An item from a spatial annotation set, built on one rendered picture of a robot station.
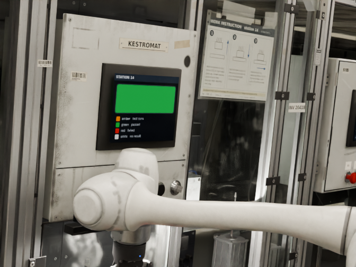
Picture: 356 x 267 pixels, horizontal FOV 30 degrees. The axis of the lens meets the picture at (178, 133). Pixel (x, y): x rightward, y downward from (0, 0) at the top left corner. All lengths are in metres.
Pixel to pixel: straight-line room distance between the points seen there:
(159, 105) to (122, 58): 0.15
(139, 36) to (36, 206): 0.46
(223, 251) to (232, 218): 0.96
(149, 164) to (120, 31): 0.32
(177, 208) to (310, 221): 0.27
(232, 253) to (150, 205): 1.01
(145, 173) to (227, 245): 0.88
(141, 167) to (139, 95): 0.20
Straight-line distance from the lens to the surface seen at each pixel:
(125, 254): 1.51
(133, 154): 1.46
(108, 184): 1.31
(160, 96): 1.62
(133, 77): 1.56
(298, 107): 2.15
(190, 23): 1.73
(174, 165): 1.73
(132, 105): 1.56
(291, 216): 1.39
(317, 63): 2.21
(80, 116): 1.50
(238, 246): 2.31
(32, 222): 1.49
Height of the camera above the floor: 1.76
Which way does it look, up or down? 6 degrees down
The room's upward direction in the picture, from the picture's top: 5 degrees clockwise
